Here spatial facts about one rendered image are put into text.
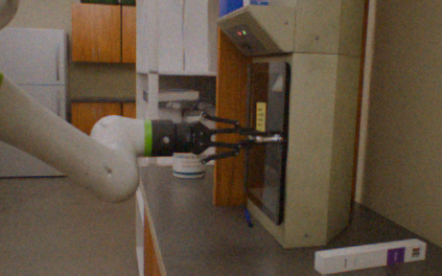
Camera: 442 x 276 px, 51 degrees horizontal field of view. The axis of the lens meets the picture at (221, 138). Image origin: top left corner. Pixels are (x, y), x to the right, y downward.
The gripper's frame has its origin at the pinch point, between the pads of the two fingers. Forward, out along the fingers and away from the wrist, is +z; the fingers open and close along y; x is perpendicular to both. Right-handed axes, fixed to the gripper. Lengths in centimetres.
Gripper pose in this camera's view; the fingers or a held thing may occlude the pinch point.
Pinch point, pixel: (253, 137)
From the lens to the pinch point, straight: 117.5
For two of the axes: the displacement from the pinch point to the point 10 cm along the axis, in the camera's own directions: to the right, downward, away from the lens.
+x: -2.3, -1.0, 9.7
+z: 9.7, -0.1, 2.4
